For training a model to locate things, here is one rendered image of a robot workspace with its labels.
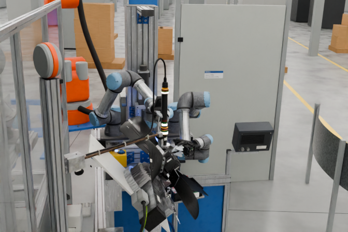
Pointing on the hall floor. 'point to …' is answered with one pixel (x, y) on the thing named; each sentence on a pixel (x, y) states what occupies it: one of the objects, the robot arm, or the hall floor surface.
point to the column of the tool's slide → (54, 153)
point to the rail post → (225, 208)
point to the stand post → (109, 211)
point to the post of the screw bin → (175, 218)
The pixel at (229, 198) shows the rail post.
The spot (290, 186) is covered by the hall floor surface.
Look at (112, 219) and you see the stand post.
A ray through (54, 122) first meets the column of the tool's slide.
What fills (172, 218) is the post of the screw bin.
